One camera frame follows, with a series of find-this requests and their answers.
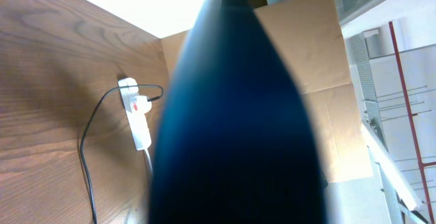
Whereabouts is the white power strip cord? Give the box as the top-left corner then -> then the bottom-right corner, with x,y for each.
142,148 -> 154,180

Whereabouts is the white power strip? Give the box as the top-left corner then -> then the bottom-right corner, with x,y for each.
118,78 -> 152,150

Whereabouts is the white USB charger plug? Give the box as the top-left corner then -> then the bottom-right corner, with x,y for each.
129,95 -> 152,114

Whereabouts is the brown cardboard panel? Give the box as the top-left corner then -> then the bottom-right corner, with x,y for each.
161,0 -> 373,182

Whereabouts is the black USB charging cable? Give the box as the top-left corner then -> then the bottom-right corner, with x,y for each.
79,84 -> 165,224

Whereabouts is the blue Samsung Galaxy smartphone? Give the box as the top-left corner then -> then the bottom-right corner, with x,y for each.
149,0 -> 327,223

